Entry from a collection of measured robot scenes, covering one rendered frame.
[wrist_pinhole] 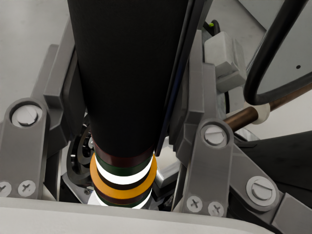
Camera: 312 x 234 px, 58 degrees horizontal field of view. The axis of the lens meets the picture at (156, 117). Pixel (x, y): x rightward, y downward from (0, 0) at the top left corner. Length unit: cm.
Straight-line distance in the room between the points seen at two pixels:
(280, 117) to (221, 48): 18
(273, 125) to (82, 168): 34
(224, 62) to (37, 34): 194
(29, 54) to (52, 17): 41
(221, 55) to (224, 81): 6
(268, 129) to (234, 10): 230
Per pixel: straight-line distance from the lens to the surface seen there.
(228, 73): 60
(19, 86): 207
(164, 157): 22
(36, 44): 230
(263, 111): 26
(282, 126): 54
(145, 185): 18
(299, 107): 55
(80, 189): 48
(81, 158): 38
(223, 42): 61
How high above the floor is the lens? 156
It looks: 58 degrees down
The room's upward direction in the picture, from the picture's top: 11 degrees clockwise
